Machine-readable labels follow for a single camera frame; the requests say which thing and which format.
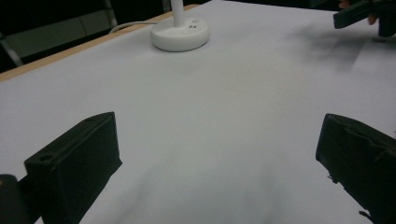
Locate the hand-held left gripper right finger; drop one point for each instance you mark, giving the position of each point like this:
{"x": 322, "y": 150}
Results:
{"x": 364, "y": 158}

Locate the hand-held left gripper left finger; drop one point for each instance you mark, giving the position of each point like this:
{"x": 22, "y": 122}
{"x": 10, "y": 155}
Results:
{"x": 77, "y": 158}

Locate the grey metal stand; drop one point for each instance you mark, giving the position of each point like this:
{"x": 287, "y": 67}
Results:
{"x": 110, "y": 12}
{"x": 11, "y": 51}

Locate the white table cover sheet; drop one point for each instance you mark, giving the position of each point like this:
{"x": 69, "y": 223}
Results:
{"x": 218, "y": 109}

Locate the white round lamp base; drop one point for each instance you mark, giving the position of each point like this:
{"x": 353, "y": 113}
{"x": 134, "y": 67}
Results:
{"x": 180, "y": 32}

